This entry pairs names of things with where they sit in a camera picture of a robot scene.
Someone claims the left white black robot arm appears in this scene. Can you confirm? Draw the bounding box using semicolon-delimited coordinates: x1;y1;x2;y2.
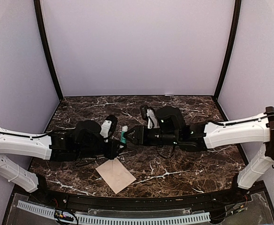
0;115;127;204

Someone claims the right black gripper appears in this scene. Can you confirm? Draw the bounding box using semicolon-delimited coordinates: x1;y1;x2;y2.
123;125;179;146

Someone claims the left black frame post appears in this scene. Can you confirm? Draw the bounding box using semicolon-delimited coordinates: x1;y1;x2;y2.
33;0;64;101

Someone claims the black frame post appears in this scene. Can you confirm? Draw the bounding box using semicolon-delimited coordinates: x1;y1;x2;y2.
33;0;64;101
213;0;242;102

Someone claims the white slotted cable duct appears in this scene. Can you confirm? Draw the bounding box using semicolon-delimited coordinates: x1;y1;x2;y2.
17;200;210;225

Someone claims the beige paper envelope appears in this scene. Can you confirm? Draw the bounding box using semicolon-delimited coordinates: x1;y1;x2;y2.
96;158;136;194

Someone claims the right black frame post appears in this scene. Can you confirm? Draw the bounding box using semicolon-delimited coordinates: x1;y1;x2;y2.
213;0;242;102

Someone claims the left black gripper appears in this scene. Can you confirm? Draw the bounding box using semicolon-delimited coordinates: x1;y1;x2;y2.
76;137;126;160

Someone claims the black curved front rail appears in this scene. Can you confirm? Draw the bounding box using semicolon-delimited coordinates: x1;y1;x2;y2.
15;181;266;213

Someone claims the white green glue stick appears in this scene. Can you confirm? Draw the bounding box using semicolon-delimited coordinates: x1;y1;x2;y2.
120;126;128;143

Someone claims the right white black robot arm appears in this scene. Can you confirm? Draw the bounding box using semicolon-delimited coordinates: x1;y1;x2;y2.
124;106;274;203

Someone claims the small circuit board with wires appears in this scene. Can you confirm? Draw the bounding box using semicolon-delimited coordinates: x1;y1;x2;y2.
54;210;74;222

